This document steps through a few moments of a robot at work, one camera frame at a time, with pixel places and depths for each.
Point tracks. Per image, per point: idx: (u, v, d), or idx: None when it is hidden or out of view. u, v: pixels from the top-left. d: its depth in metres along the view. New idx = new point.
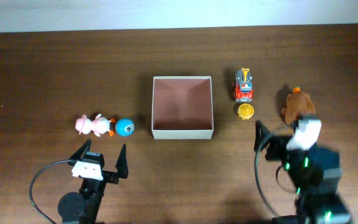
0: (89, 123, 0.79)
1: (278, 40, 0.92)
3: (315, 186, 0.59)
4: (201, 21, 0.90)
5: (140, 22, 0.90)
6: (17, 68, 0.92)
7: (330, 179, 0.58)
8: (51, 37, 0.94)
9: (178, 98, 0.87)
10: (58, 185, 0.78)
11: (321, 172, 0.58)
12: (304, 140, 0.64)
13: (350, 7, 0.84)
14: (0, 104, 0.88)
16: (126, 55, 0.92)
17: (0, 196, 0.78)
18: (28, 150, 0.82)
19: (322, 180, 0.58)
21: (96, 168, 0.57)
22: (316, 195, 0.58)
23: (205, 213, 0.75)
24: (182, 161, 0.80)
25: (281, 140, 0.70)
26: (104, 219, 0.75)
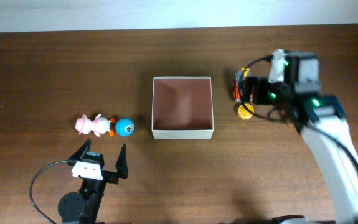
0: (89, 123, 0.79)
1: (278, 40, 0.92)
3: (294, 68, 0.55)
4: (201, 21, 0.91)
5: (140, 22, 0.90)
6: (16, 67, 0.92)
7: (310, 73, 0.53)
8: (51, 37, 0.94)
9: (178, 97, 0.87)
10: (58, 185, 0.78)
11: (297, 64, 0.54)
12: (276, 70, 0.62)
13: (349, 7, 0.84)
14: (0, 104, 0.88)
16: (126, 55, 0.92)
17: (0, 196, 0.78)
18: (28, 150, 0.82)
19: (301, 65, 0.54)
21: (96, 168, 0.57)
22: (300, 74, 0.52)
23: (205, 213, 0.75)
24: (182, 161, 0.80)
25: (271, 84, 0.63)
26: (104, 219, 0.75)
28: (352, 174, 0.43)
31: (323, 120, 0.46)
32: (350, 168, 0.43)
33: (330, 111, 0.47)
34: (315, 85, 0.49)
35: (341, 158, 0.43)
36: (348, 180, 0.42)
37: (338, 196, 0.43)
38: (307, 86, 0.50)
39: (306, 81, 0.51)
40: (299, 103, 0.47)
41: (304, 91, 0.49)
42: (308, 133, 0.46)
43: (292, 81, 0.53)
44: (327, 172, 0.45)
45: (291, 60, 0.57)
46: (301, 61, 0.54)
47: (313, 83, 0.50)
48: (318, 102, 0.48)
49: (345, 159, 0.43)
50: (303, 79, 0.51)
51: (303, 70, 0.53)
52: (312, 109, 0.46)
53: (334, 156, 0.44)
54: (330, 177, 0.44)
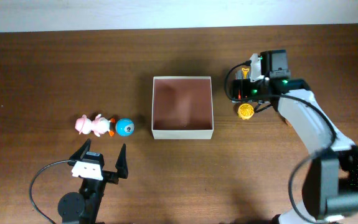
0: (89, 123, 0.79)
1: (278, 40, 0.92)
3: (267, 64, 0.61)
4: (202, 21, 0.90)
5: (141, 22, 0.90)
6: (16, 67, 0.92)
7: (281, 64, 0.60)
8: (51, 37, 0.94)
9: (180, 99, 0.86)
10: (58, 185, 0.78)
11: (269, 58, 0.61)
12: (254, 71, 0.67)
13: (349, 7, 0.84)
14: (0, 104, 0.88)
16: (125, 55, 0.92)
17: None
18: (28, 150, 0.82)
19: (271, 58, 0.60)
21: (96, 168, 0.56)
22: (271, 66, 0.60)
23: (205, 213, 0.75)
24: (182, 161, 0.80)
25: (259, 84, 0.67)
26: (104, 219, 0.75)
28: (319, 122, 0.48)
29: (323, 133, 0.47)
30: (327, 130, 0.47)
31: (292, 91, 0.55)
32: (313, 114, 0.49)
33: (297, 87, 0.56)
34: (286, 73, 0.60)
35: (309, 112, 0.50)
36: (314, 124, 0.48)
37: (314, 142, 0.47)
38: (279, 73, 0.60)
39: (278, 70, 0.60)
40: (274, 86, 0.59)
41: (276, 77, 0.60)
42: (284, 101, 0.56)
43: (266, 72, 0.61)
44: (301, 124, 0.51)
45: (264, 56, 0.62)
46: (272, 56, 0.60)
47: (284, 70, 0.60)
48: (287, 82, 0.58)
49: (313, 114, 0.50)
50: (276, 69, 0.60)
51: (274, 63, 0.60)
52: (281, 86, 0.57)
53: (303, 111, 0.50)
54: (304, 129, 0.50)
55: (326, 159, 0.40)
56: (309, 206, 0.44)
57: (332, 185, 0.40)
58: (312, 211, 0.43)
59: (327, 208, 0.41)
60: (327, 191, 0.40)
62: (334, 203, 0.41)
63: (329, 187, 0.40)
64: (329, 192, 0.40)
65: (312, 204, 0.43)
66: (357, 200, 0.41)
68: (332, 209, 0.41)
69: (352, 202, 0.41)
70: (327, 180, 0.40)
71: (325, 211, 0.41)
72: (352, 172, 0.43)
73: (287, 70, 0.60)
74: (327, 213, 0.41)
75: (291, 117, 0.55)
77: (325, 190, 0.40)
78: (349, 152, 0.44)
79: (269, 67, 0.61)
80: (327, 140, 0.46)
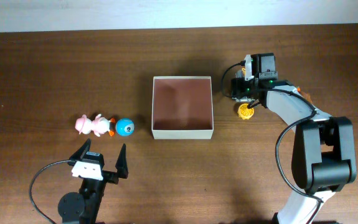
0: (89, 123, 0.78)
1: (278, 40, 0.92)
3: (257, 65, 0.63)
4: (202, 22, 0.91)
5: (141, 22, 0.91)
6: (16, 67, 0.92)
7: (269, 66, 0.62)
8: (51, 37, 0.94)
9: (178, 88, 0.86)
10: (58, 185, 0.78)
11: (259, 60, 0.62)
12: (246, 71, 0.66)
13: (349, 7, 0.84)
14: (0, 104, 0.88)
16: (125, 55, 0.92)
17: (0, 196, 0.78)
18: (28, 150, 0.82)
19: (260, 60, 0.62)
21: (96, 168, 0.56)
22: (261, 66, 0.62)
23: (205, 213, 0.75)
24: (182, 161, 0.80)
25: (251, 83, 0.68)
26: (104, 219, 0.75)
28: (300, 104, 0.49)
29: (304, 112, 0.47)
30: (307, 109, 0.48)
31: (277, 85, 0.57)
32: (295, 99, 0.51)
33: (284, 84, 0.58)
34: (273, 74, 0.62)
35: (291, 99, 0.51)
36: (295, 107, 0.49)
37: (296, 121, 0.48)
38: (268, 74, 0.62)
39: (266, 72, 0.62)
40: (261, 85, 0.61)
41: (265, 79, 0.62)
42: (271, 94, 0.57)
43: (256, 73, 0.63)
44: (285, 109, 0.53)
45: (254, 58, 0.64)
46: (262, 58, 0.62)
47: (272, 72, 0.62)
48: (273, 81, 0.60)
49: (294, 99, 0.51)
50: (264, 70, 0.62)
51: (264, 65, 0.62)
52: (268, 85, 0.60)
53: (286, 99, 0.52)
54: (289, 115, 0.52)
55: (306, 128, 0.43)
56: (298, 180, 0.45)
57: (314, 154, 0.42)
58: (301, 183, 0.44)
59: (313, 177, 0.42)
60: (310, 160, 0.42)
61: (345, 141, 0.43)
62: (319, 173, 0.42)
63: (312, 155, 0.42)
64: (313, 161, 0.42)
65: (300, 177, 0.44)
66: (341, 170, 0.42)
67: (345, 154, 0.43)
68: (318, 178, 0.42)
69: (336, 172, 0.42)
70: (309, 149, 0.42)
71: (312, 181, 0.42)
72: (334, 144, 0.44)
73: (275, 71, 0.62)
74: (314, 184, 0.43)
75: (277, 107, 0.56)
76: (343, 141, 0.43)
77: (309, 158, 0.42)
78: (329, 124, 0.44)
79: (258, 68, 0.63)
80: (307, 114, 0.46)
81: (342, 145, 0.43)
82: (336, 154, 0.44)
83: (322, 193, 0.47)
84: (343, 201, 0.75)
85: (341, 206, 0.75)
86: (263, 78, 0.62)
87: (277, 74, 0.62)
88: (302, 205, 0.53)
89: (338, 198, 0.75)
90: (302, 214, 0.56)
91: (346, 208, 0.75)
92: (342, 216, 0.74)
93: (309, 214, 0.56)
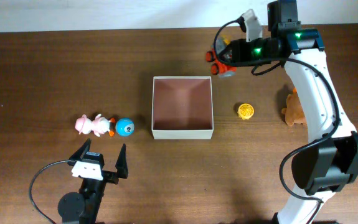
0: (89, 123, 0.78)
1: None
3: (276, 15, 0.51)
4: (200, 22, 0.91)
5: (140, 22, 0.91)
6: (16, 67, 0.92)
7: (291, 15, 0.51)
8: (51, 37, 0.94)
9: (178, 88, 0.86)
10: (58, 185, 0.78)
11: (279, 8, 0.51)
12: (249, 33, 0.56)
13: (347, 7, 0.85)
14: (0, 104, 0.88)
16: (125, 55, 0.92)
17: None
18: (28, 150, 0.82)
19: (280, 8, 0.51)
21: (96, 168, 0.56)
22: (281, 17, 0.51)
23: (205, 213, 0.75)
24: (182, 161, 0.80)
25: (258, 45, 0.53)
26: (103, 219, 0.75)
28: (326, 98, 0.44)
29: (328, 116, 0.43)
30: (331, 112, 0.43)
31: (303, 49, 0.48)
32: (320, 88, 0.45)
33: (311, 43, 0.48)
34: (296, 25, 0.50)
35: (317, 83, 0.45)
36: (319, 102, 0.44)
37: (315, 125, 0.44)
38: (289, 25, 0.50)
39: (289, 22, 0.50)
40: (283, 38, 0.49)
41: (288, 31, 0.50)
42: (291, 65, 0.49)
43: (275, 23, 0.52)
44: (304, 92, 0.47)
45: (271, 9, 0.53)
46: (284, 6, 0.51)
47: (294, 22, 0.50)
48: (301, 35, 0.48)
49: (320, 84, 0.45)
50: (284, 20, 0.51)
51: (284, 12, 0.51)
52: (294, 40, 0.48)
53: (310, 81, 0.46)
54: (307, 106, 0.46)
55: (323, 147, 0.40)
56: (297, 180, 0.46)
57: (323, 167, 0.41)
58: (298, 184, 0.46)
59: (314, 182, 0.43)
60: (317, 171, 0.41)
61: None
62: (319, 183, 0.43)
63: (320, 168, 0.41)
64: (320, 172, 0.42)
65: (299, 178, 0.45)
66: (342, 176, 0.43)
67: (354, 169, 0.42)
68: (317, 186, 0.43)
69: (337, 177, 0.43)
70: (317, 166, 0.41)
71: (310, 188, 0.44)
72: (344, 154, 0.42)
73: (299, 23, 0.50)
74: (312, 189, 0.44)
75: (296, 81, 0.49)
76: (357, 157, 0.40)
77: (316, 170, 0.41)
78: (347, 139, 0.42)
79: (277, 18, 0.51)
80: (327, 125, 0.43)
81: (354, 162, 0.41)
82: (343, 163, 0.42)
83: (323, 193, 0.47)
84: (342, 201, 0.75)
85: (341, 206, 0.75)
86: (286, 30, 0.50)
87: (301, 25, 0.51)
88: (301, 206, 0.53)
89: (337, 198, 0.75)
90: (302, 214, 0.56)
91: (345, 208, 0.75)
92: (342, 215, 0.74)
93: (309, 214, 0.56)
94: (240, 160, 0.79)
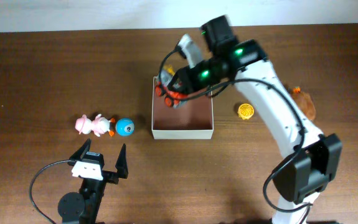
0: (89, 123, 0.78)
1: (279, 40, 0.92)
3: (211, 36, 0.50)
4: (200, 21, 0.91)
5: (141, 22, 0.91)
6: (16, 66, 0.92)
7: (226, 32, 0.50)
8: (51, 37, 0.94)
9: None
10: (58, 185, 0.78)
11: (211, 29, 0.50)
12: (192, 57, 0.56)
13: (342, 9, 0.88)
14: (0, 104, 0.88)
16: (125, 55, 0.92)
17: None
18: (28, 150, 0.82)
19: (213, 28, 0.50)
21: (96, 168, 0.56)
22: (216, 36, 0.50)
23: (205, 213, 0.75)
24: (182, 161, 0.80)
25: (205, 70, 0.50)
26: (104, 219, 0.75)
28: (284, 109, 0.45)
29: (292, 126, 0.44)
30: (294, 122, 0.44)
31: (248, 65, 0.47)
32: (277, 100, 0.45)
33: (254, 56, 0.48)
34: (233, 40, 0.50)
35: (272, 95, 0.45)
36: (279, 116, 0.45)
37: (284, 138, 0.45)
38: (228, 43, 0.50)
39: (226, 40, 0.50)
40: (226, 60, 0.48)
41: (227, 50, 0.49)
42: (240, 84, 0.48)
43: (213, 45, 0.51)
44: (263, 107, 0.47)
45: (204, 30, 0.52)
46: (215, 27, 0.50)
47: (230, 38, 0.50)
48: (242, 50, 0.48)
49: (275, 96, 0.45)
50: (222, 38, 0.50)
51: (219, 32, 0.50)
52: (236, 59, 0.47)
53: (265, 96, 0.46)
54: (269, 119, 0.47)
55: (297, 162, 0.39)
56: (282, 193, 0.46)
57: (304, 179, 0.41)
58: (286, 197, 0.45)
59: (299, 192, 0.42)
60: (300, 183, 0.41)
61: (333, 160, 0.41)
62: (304, 191, 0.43)
63: (301, 180, 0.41)
64: (302, 183, 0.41)
65: (285, 192, 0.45)
66: (322, 177, 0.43)
67: (332, 168, 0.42)
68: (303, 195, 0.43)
69: (319, 180, 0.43)
70: (299, 180, 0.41)
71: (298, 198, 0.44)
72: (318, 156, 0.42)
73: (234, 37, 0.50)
74: (299, 198, 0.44)
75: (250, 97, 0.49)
76: (332, 156, 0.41)
77: (299, 183, 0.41)
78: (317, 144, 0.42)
79: (213, 39, 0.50)
80: (294, 135, 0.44)
81: (330, 163, 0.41)
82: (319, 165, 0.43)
83: (309, 196, 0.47)
84: (342, 201, 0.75)
85: (341, 206, 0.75)
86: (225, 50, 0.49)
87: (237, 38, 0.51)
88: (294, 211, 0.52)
89: (337, 198, 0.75)
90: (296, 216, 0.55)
91: (345, 208, 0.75)
92: (342, 215, 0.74)
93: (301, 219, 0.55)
94: (240, 159, 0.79)
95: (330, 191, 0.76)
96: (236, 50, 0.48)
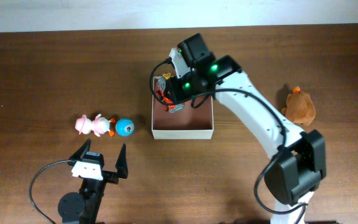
0: (89, 123, 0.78)
1: (279, 40, 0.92)
3: (188, 54, 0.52)
4: (200, 21, 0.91)
5: (141, 22, 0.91)
6: (16, 67, 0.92)
7: (202, 49, 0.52)
8: (51, 37, 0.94)
9: None
10: (58, 185, 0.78)
11: (187, 48, 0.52)
12: (178, 67, 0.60)
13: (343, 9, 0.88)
14: (0, 104, 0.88)
16: (125, 55, 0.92)
17: None
18: (28, 150, 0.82)
19: (188, 47, 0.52)
21: (96, 168, 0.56)
22: (192, 54, 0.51)
23: (205, 213, 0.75)
24: (182, 161, 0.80)
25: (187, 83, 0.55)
26: (103, 219, 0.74)
28: (263, 112, 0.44)
29: (273, 128, 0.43)
30: (274, 123, 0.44)
31: (224, 78, 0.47)
32: (256, 105, 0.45)
33: (230, 69, 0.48)
34: (209, 55, 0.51)
35: (250, 101, 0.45)
36: (259, 119, 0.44)
37: (267, 142, 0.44)
38: (203, 59, 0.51)
39: (202, 56, 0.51)
40: (203, 76, 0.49)
41: (204, 66, 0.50)
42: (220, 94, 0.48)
43: (190, 63, 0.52)
44: (244, 114, 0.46)
45: (182, 50, 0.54)
46: (190, 45, 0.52)
47: (206, 54, 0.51)
48: (216, 65, 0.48)
49: (253, 102, 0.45)
50: (198, 55, 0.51)
51: (195, 50, 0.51)
52: (212, 74, 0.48)
53: (243, 103, 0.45)
54: (251, 126, 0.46)
55: (284, 162, 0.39)
56: (276, 196, 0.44)
57: (294, 178, 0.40)
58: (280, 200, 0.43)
59: (293, 194, 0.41)
60: (291, 184, 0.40)
61: (319, 155, 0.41)
62: (298, 191, 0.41)
63: (291, 180, 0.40)
64: (293, 183, 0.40)
65: (279, 196, 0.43)
66: (313, 175, 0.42)
67: (320, 164, 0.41)
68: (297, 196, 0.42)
69: (310, 178, 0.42)
70: (289, 180, 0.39)
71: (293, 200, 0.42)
72: (306, 154, 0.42)
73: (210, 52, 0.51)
74: (295, 200, 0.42)
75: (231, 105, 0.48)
76: (317, 152, 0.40)
77: (290, 183, 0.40)
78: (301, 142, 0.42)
79: (190, 57, 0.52)
80: (277, 137, 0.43)
81: (317, 158, 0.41)
82: (307, 162, 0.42)
83: (304, 197, 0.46)
84: (342, 201, 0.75)
85: (341, 206, 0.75)
86: (202, 67, 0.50)
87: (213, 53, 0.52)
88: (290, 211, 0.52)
89: (337, 198, 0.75)
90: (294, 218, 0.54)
91: (345, 208, 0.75)
92: (342, 216, 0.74)
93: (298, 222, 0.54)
94: (240, 160, 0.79)
95: (330, 191, 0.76)
96: (211, 66, 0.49)
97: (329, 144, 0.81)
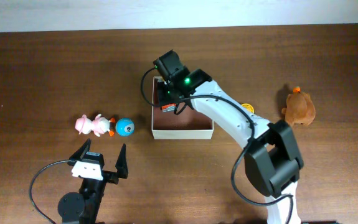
0: (89, 123, 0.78)
1: (279, 40, 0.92)
3: (163, 70, 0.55)
4: (201, 21, 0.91)
5: (141, 22, 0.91)
6: (16, 67, 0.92)
7: (175, 64, 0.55)
8: (51, 37, 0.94)
9: None
10: (58, 185, 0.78)
11: (162, 64, 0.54)
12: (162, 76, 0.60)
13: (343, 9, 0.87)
14: None
16: (125, 55, 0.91)
17: None
18: (27, 150, 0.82)
19: (163, 64, 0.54)
21: (96, 168, 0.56)
22: (167, 70, 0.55)
23: (205, 213, 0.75)
24: (182, 161, 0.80)
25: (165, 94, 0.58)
26: (103, 219, 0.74)
28: (233, 112, 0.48)
29: (243, 125, 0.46)
30: (243, 120, 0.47)
31: (197, 88, 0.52)
32: (225, 107, 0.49)
33: (201, 79, 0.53)
34: (183, 69, 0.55)
35: (220, 104, 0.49)
36: (230, 119, 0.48)
37: (240, 139, 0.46)
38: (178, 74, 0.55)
39: (177, 71, 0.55)
40: (179, 89, 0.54)
41: (179, 80, 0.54)
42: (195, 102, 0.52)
43: (166, 78, 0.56)
44: (217, 116, 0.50)
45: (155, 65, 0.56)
46: (164, 61, 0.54)
47: (180, 69, 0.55)
48: (189, 79, 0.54)
49: (223, 104, 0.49)
50: (173, 71, 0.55)
51: (169, 66, 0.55)
52: (187, 86, 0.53)
53: (214, 107, 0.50)
54: (225, 126, 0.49)
55: (253, 152, 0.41)
56: (259, 188, 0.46)
57: (267, 167, 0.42)
58: (263, 191, 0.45)
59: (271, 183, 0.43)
60: (265, 172, 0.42)
61: (289, 142, 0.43)
62: (276, 180, 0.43)
63: (264, 168, 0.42)
64: (268, 172, 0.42)
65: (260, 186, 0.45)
66: (289, 163, 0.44)
67: (292, 151, 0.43)
68: (276, 185, 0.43)
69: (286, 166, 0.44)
70: (262, 169, 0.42)
71: (273, 188, 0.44)
72: (278, 144, 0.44)
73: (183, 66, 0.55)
74: (276, 189, 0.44)
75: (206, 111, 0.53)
76: (286, 139, 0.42)
77: (264, 172, 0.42)
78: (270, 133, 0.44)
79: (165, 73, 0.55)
80: (246, 130, 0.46)
81: (287, 146, 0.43)
82: (281, 151, 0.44)
83: (288, 188, 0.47)
84: (342, 201, 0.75)
85: (341, 206, 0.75)
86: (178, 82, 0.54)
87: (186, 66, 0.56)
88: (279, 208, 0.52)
89: (338, 198, 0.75)
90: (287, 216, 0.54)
91: (345, 208, 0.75)
92: (343, 216, 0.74)
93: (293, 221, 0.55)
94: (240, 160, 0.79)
95: (330, 191, 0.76)
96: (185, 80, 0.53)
97: (330, 144, 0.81)
